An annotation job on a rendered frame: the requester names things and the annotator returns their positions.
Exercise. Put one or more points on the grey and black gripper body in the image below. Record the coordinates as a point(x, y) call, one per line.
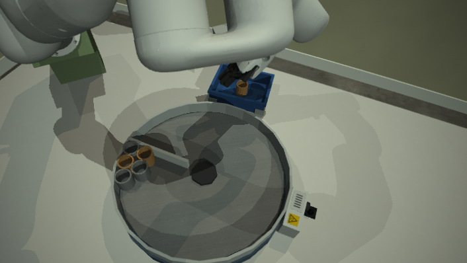
point(249, 65)

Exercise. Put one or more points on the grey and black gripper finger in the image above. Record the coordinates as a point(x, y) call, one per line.
point(230, 68)
point(231, 77)

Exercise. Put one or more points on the bronze bushing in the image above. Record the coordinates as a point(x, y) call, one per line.
point(124, 160)
point(241, 88)
point(145, 151)

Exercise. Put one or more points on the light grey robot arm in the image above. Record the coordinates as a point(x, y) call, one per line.
point(169, 35)

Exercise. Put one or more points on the blue plastic crate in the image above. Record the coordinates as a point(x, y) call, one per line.
point(257, 93)

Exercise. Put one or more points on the grey metal bushing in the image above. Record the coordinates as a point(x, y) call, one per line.
point(138, 165)
point(120, 175)
point(129, 147)

